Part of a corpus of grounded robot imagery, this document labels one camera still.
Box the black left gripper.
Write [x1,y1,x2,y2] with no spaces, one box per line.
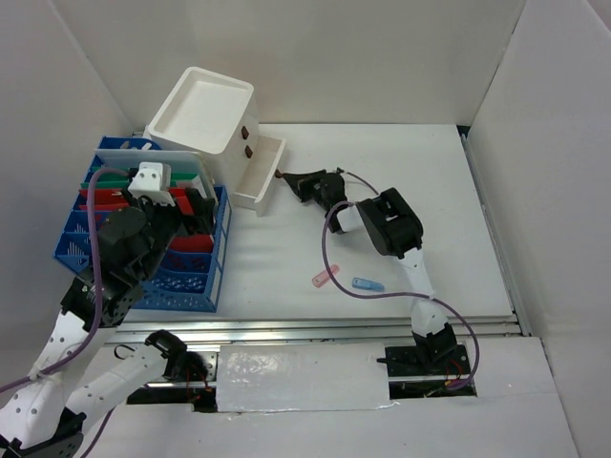
[124,183,217,280]

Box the red file folder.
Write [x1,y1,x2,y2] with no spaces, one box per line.
[77,186,213,258]

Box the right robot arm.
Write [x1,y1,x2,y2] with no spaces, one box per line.
[275,169,457,374]

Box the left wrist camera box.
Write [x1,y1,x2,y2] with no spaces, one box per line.
[128,162,176,206]

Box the green clip file folder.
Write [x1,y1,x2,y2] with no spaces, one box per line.
[95,167,211,197]

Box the aluminium mounting rail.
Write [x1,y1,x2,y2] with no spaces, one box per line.
[109,317,526,344]

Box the white foam drawer box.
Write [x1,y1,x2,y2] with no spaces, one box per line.
[145,67,286,217]

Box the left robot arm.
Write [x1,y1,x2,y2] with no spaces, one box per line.
[1,190,208,457]

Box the blue plastic file organizer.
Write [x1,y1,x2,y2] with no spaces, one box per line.
[53,136,232,313]

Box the white cover panel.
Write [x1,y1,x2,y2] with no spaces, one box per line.
[216,343,392,413]

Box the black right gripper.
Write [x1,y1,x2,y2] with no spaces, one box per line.
[284,170,332,212]

